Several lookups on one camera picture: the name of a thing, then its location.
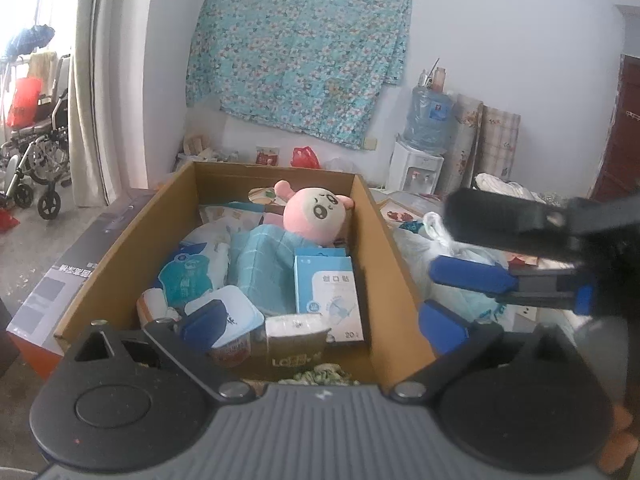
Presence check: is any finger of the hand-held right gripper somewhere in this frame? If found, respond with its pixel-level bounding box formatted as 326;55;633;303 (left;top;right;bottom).
429;255;597;315
443;188;582;262

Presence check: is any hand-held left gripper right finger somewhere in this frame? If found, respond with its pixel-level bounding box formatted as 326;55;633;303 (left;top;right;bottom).
392;301;579;403

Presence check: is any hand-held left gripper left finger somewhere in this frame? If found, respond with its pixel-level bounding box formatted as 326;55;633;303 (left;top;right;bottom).
62;300;253;403

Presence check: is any red tub white lid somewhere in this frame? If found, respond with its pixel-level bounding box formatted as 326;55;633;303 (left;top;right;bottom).
192;285;266;368

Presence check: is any light blue towel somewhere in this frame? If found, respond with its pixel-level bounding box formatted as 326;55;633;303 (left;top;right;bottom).
227;225;301;316

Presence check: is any cardboard box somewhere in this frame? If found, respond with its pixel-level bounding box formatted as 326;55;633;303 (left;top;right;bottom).
54;160;438;396

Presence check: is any white blue bandage box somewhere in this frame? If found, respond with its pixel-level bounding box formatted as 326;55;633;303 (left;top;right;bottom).
292;247;366;343

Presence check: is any white plastic bag blue print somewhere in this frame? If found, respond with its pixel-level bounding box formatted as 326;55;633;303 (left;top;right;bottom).
435;245;516;326

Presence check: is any white knitted blanket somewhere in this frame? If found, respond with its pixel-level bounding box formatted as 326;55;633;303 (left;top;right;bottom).
472;172;546;204

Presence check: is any white orange packet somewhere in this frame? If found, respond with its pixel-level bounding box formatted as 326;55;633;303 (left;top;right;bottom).
137;290;181;332

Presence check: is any blue cartoon wipes pack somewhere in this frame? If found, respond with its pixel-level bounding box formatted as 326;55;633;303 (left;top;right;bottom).
159;230;233;311

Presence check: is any plain white plastic bag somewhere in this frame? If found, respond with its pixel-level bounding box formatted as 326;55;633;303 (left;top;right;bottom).
395;211;458;281

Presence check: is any rolled plaid mat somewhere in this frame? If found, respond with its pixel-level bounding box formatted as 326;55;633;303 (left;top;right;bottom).
475;105;522;183

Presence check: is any rolled floral mat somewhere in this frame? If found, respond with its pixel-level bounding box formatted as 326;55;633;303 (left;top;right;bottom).
442;92;483;196

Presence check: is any fruit print bed cover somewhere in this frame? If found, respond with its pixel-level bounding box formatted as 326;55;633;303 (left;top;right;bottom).
370;187;451;233

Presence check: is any small beige carton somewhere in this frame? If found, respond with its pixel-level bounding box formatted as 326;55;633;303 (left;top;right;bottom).
264;312;333;383

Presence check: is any white water dispenser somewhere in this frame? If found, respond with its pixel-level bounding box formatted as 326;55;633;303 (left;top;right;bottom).
387;140;445;196

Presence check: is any white printed packet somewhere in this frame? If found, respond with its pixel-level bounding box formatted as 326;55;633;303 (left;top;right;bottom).
199;201;266;241

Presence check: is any brown door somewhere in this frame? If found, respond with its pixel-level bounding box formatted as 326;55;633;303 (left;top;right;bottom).
590;52;640;201

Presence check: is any blue water bottle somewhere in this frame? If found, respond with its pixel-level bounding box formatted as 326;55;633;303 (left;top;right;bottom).
402;85;455;157

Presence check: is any green white patterned cloth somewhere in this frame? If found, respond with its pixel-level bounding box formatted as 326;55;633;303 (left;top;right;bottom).
292;364;361;387

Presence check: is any red plastic bag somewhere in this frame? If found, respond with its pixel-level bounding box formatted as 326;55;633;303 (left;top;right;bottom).
291;146;321;170

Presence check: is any wheelchair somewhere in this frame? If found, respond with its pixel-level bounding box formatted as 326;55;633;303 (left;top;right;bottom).
0;52;71;221

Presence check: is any grey curtain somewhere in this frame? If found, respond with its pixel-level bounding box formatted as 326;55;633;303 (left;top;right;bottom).
67;0;158;206

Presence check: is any teal floral cloth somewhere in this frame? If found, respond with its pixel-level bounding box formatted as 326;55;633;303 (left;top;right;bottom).
185;0;413;151

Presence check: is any red bag with print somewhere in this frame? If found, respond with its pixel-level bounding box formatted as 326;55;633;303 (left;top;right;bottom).
6;76;43;128

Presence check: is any dark blue garment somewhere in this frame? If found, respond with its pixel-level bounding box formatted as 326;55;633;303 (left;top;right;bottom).
5;24;56;56

